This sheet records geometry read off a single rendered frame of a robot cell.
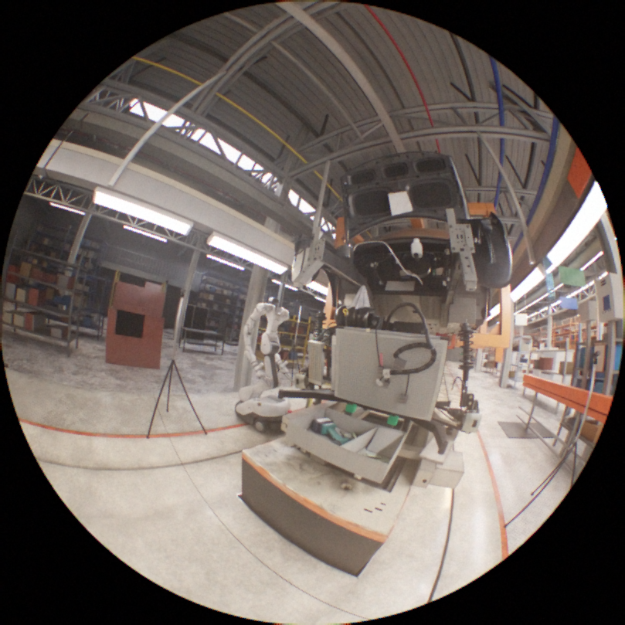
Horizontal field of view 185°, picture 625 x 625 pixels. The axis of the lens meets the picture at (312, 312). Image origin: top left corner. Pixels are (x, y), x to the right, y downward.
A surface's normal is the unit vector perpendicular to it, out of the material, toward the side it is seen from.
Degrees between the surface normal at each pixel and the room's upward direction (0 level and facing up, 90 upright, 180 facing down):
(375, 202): 116
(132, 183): 90
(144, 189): 90
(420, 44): 180
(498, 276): 89
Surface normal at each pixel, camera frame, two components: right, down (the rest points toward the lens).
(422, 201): -0.64, 0.25
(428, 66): -0.16, 0.98
